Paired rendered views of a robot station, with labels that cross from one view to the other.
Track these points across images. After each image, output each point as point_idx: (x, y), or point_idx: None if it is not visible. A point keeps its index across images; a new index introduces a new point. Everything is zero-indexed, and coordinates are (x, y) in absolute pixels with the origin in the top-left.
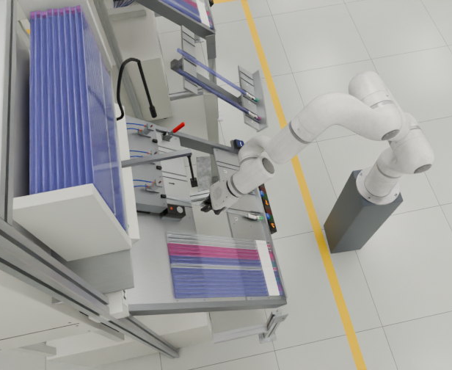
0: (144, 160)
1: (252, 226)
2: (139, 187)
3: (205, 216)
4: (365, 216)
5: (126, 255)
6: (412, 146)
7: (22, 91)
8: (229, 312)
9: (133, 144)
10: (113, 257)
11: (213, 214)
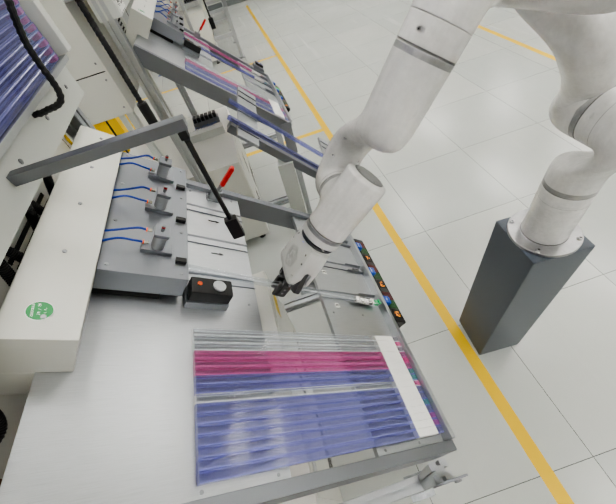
0: (78, 152)
1: (365, 315)
2: (126, 245)
3: (313, 330)
4: (532, 285)
5: None
6: None
7: None
8: (360, 455)
9: (133, 186)
10: None
11: (323, 326)
